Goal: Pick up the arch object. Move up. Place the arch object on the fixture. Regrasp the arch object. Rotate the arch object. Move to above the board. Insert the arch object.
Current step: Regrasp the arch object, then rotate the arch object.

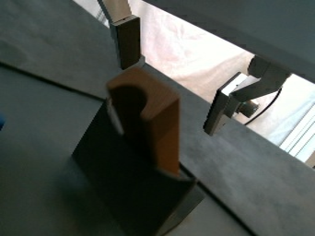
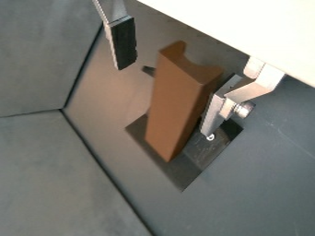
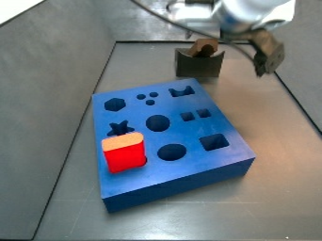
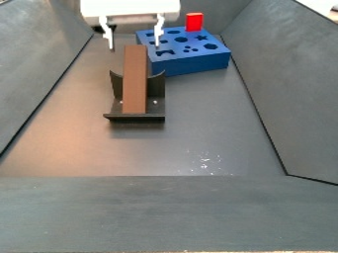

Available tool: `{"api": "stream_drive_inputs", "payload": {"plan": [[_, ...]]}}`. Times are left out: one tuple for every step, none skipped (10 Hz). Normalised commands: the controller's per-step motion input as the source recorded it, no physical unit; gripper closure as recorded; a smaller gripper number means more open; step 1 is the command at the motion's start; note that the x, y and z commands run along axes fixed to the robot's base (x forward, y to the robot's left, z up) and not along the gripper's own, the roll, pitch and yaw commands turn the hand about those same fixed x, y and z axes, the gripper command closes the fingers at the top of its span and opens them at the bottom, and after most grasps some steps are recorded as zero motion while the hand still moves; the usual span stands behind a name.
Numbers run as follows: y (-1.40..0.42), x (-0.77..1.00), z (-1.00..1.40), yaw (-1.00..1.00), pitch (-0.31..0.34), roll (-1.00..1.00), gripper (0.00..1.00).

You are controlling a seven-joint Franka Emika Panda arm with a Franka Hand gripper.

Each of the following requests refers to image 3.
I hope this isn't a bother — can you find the brown arch block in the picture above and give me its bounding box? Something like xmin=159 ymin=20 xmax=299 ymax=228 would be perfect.
xmin=187 ymin=39 xmax=218 ymax=57

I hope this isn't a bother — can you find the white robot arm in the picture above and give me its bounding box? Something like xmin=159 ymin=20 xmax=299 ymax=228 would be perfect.
xmin=165 ymin=0 xmax=295 ymax=34

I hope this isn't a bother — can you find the blue foam shape-sorter board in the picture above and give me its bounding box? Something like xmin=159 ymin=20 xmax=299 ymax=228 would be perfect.
xmin=92 ymin=79 xmax=255 ymax=213

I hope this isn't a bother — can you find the dark grey curved fixture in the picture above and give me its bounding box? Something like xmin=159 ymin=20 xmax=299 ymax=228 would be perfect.
xmin=175 ymin=48 xmax=226 ymax=77

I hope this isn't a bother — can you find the red block with tan top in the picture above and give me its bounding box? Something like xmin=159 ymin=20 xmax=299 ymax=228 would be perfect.
xmin=101 ymin=132 xmax=145 ymax=173

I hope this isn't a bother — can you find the black cable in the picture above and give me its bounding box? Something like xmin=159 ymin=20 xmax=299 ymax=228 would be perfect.
xmin=129 ymin=0 xmax=258 ymax=60

